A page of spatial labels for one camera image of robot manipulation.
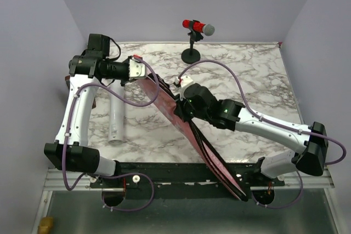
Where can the pink racket bag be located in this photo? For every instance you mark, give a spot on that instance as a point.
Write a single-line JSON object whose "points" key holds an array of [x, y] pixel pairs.
{"points": [[186, 127]]}

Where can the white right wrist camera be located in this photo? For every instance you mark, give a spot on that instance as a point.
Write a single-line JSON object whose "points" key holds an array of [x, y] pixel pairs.
{"points": [[183, 81]]}

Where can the black microphone stand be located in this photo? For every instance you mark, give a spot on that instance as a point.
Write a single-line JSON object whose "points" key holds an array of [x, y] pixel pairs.
{"points": [[191, 55]]}

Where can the yellow wooden block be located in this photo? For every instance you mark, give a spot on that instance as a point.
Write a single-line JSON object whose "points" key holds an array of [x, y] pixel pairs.
{"points": [[45, 225]]}

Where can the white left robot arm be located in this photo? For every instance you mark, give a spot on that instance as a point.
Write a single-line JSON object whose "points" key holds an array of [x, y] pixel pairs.
{"points": [[70, 148]]}

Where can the red microphone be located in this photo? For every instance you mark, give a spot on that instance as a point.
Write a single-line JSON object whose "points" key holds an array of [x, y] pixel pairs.
{"points": [[196, 26]]}

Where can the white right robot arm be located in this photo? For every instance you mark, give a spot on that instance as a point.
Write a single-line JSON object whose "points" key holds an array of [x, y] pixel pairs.
{"points": [[306, 144]]}

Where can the white shuttlecock tube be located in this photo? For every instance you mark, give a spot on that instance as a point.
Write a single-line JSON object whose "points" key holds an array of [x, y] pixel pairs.
{"points": [[116, 121]]}

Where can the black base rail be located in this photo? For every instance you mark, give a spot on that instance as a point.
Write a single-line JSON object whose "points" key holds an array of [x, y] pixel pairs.
{"points": [[161, 180]]}

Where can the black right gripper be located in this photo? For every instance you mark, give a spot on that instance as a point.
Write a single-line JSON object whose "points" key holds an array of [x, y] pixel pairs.
{"points": [[180, 109]]}

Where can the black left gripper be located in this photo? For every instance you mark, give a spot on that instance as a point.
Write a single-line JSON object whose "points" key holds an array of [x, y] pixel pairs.
{"points": [[126, 79]]}

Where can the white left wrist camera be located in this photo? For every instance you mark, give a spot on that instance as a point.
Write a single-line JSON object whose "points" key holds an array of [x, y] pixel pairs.
{"points": [[137, 70]]}

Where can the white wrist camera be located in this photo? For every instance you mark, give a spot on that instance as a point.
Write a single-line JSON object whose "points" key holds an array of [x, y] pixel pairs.
{"points": [[183, 81], [137, 70]]}

